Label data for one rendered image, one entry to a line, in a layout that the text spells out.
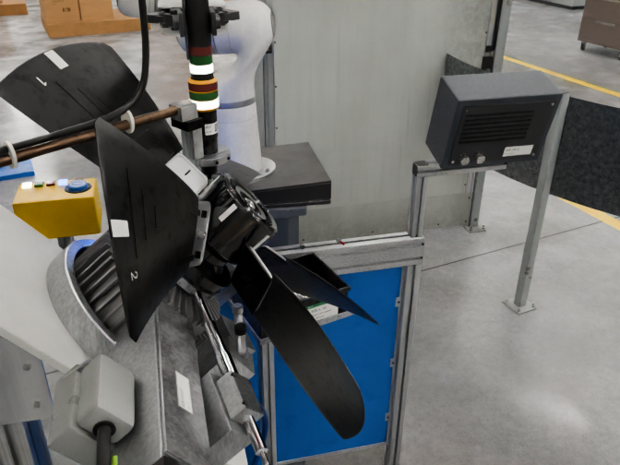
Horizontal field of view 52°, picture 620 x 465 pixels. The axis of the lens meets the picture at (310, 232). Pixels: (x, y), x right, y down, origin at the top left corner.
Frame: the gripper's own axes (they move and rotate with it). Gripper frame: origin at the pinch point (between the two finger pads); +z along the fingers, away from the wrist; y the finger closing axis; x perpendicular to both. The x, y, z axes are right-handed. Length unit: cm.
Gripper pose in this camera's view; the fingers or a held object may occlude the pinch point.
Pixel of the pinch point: (196, 22)
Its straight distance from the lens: 96.0
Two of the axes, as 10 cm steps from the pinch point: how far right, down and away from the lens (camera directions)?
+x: 0.0, -8.8, -4.7
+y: -9.7, 1.1, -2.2
